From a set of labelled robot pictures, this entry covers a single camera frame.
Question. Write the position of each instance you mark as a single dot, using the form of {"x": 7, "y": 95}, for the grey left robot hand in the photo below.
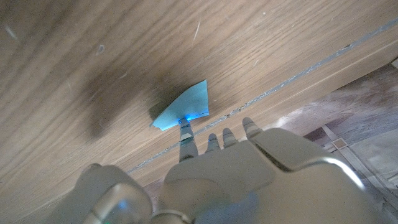
{"x": 248, "y": 180}

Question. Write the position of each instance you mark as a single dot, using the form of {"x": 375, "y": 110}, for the blue sticky note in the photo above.
{"x": 186, "y": 105}

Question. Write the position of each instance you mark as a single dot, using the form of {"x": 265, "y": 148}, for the printed sofa room backdrop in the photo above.
{"x": 357, "y": 109}

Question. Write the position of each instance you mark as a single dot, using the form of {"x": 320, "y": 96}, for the grey tape outline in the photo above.
{"x": 348, "y": 47}

